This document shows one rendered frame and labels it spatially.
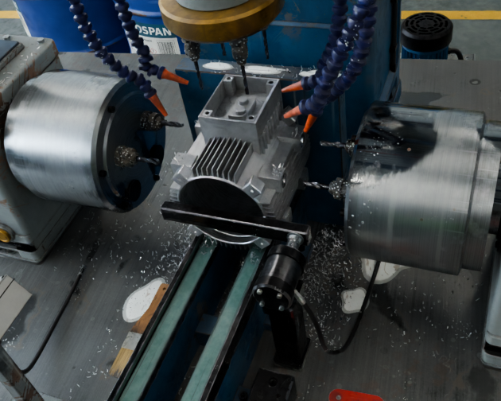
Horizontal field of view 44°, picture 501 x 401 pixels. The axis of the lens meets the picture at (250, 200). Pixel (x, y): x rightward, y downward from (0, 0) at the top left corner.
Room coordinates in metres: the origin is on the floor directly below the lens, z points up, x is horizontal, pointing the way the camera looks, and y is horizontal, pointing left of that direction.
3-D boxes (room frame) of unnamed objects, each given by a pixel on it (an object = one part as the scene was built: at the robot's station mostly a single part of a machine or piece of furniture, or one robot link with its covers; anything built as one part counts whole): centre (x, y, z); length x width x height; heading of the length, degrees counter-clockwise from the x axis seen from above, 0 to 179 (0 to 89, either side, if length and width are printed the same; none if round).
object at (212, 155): (0.81, 0.00, 1.02); 0.20 x 0.19 x 0.19; 152
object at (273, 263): (0.71, -0.14, 0.92); 0.45 x 0.13 x 0.24; 152
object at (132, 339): (0.68, 0.23, 0.80); 0.21 x 0.05 x 0.01; 154
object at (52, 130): (0.98, 0.32, 1.04); 0.37 x 0.25 x 0.25; 62
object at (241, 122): (0.85, -0.02, 1.11); 0.12 x 0.11 x 0.07; 152
